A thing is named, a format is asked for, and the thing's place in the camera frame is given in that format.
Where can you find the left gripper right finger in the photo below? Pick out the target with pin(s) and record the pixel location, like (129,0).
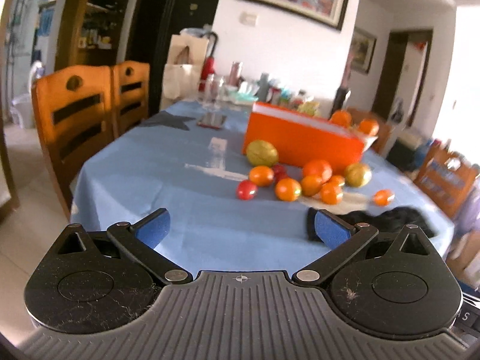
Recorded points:
(345,243)

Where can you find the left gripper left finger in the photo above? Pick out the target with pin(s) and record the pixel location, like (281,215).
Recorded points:
(138,241)

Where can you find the large red tomato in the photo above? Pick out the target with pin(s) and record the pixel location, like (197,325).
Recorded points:
(246,190)

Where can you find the yellow-green mango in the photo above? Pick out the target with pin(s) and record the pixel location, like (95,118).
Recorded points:
(357,175)
(261,153)

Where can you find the black cloth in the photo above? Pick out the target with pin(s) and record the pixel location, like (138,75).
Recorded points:
(391,221)

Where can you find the small red tomato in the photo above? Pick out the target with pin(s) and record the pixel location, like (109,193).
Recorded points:
(280,176)
(278,169)

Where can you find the blue patterned tablecloth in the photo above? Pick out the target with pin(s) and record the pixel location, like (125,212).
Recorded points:
(193,172)

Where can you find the small orange tangerine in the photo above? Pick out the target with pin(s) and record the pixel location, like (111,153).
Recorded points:
(262,176)

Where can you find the orange cardboard box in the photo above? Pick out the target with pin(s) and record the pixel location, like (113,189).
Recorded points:
(300,138)

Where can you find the orange in basket right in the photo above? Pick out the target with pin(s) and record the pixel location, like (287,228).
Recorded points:
(369,127)

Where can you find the orange in basket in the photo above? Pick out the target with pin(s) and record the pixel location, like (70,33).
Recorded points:
(341,118)
(369,127)

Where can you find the wooden chair right side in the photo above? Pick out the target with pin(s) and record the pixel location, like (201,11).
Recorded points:
(447,179)

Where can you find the wooden chair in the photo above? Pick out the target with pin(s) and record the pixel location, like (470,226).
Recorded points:
(447,179)
(73,114)
(130,95)

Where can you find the orange in basket left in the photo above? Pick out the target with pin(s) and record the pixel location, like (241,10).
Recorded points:
(341,118)

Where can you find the near wooden chair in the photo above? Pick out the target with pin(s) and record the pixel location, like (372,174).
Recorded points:
(73,114)

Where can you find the far wooden chair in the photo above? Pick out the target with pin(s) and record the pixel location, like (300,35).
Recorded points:
(130,95)

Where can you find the grey tall bottle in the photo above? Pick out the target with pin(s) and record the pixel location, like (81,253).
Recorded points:
(263,89)

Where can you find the paper shopping bag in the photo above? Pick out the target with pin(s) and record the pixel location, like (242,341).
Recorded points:
(182,71)

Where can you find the glass jar mug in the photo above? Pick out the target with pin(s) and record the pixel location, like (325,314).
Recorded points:
(212,94)

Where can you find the green tissue box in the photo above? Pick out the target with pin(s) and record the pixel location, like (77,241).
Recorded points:
(241,99)

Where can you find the red umbrella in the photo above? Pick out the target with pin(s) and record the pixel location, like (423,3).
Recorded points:
(208,66)

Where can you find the pink thermos bottle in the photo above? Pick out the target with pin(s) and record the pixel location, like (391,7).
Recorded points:
(235,74)

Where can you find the small framed picture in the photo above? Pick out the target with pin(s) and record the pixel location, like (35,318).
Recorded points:
(363,46)

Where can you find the wooden shelf cabinet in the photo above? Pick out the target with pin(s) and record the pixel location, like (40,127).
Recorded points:
(89,32)

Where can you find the wall switch panel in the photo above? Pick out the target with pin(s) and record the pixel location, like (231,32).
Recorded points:
(248,19)

